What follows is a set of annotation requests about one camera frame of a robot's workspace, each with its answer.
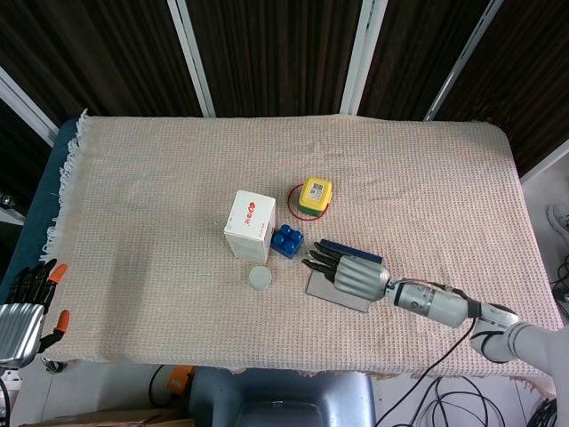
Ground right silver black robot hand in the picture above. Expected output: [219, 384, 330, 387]
[301, 241, 393, 303]

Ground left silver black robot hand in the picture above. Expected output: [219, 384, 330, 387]
[0, 259, 71, 368]

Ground blue glasses case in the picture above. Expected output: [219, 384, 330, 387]
[304, 238, 383, 314]

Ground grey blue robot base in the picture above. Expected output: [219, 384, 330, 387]
[188, 368, 377, 427]

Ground yellow-lidded green container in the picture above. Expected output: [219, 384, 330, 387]
[297, 176, 335, 219]

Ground white cardboard box red logo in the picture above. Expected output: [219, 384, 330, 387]
[222, 189, 276, 263]

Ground black caster wheel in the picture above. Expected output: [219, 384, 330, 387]
[42, 355, 68, 374]

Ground blue toy building brick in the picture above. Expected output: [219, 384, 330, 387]
[269, 224, 306, 260]

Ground beige woven tablecloth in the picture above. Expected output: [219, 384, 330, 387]
[38, 109, 562, 397]

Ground orange device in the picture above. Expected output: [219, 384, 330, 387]
[167, 365, 196, 395]

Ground white shoe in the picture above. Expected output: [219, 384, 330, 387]
[546, 203, 569, 245]

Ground red ring cord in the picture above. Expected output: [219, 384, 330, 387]
[286, 183, 333, 222]

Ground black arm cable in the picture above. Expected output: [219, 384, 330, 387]
[375, 313, 479, 427]

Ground white metal frame post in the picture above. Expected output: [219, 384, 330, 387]
[422, 0, 506, 122]
[0, 66, 59, 146]
[340, 0, 389, 116]
[167, 0, 218, 118]

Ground black floor cable bundle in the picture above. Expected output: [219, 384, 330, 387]
[528, 398, 569, 427]

